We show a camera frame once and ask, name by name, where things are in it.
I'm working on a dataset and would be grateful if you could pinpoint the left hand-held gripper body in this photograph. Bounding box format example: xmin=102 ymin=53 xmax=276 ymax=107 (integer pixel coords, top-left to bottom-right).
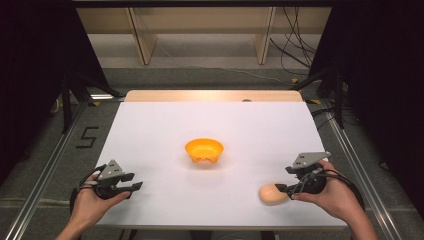
xmin=94 ymin=159 xmax=132 ymax=201

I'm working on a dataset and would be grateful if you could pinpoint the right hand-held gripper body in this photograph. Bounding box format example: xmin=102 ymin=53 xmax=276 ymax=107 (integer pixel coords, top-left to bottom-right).
xmin=285 ymin=151 xmax=332 ymax=198

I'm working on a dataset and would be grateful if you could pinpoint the beige egg-shaped potato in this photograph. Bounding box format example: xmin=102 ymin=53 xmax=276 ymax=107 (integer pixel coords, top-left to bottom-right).
xmin=258 ymin=182 xmax=290 ymax=207

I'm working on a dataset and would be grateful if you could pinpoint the orange plastic bowl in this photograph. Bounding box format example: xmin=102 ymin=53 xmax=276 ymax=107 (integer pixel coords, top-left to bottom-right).
xmin=184 ymin=137 xmax=225 ymax=165

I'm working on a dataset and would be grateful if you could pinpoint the person's left hand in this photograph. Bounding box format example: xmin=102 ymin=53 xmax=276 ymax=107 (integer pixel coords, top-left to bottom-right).
xmin=68 ymin=171 xmax=132 ymax=231

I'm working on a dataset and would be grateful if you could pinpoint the person's right hand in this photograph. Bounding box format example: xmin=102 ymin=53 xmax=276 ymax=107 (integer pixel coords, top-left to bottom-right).
xmin=292 ymin=159 xmax=365 ymax=222

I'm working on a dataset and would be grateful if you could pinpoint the black tripod stand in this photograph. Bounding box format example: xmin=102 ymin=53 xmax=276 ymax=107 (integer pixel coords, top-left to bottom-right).
xmin=59 ymin=68 xmax=124 ymax=135
xmin=292 ymin=61 xmax=346 ymax=130

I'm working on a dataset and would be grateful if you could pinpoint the white table cover sheet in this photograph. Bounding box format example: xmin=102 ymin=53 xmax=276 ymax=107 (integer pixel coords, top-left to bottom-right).
xmin=94 ymin=101 xmax=348 ymax=230

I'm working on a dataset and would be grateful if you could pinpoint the light wooden table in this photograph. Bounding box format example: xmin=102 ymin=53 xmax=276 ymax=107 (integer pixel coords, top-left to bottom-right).
xmin=124 ymin=89 xmax=304 ymax=103

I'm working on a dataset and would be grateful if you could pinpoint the black curtain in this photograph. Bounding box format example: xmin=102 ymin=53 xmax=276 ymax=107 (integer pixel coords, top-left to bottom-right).
xmin=0 ymin=0 xmax=112 ymax=188
xmin=308 ymin=0 xmax=424 ymax=214

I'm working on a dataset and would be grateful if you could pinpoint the beige wooden desk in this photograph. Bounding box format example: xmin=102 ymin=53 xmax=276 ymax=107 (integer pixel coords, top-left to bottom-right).
xmin=75 ymin=6 xmax=333 ymax=67

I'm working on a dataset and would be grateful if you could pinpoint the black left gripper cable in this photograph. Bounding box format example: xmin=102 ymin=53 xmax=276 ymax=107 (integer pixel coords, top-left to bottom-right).
xmin=68 ymin=163 xmax=108 ymax=215

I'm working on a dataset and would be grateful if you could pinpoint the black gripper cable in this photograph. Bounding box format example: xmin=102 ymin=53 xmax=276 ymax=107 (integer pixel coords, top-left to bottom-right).
xmin=311 ymin=168 xmax=366 ymax=212
xmin=68 ymin=163 xmax=108 ymax=215

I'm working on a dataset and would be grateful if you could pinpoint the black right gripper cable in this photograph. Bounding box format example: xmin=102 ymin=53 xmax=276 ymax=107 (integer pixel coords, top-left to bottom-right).
xmin=311 ymin=168 xmax=366 ymax=212

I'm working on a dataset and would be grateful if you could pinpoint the aluminium floor rail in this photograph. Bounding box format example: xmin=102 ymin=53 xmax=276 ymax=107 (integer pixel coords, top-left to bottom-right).
xmin=320 ymin=99 xmax=405 ymax=240
xmin=3 ymin=99 xmax=91 ymax=240

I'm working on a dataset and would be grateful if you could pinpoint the thin white floor cable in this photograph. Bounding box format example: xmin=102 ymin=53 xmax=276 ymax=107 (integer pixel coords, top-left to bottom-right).
xmin=155 ymin=42 xmax=295 ymax=86

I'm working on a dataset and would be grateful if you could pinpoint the bundle of black cables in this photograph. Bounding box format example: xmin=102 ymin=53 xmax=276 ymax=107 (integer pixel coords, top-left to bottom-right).
xmin=269 ymin=6 xmax=318 ymax=77

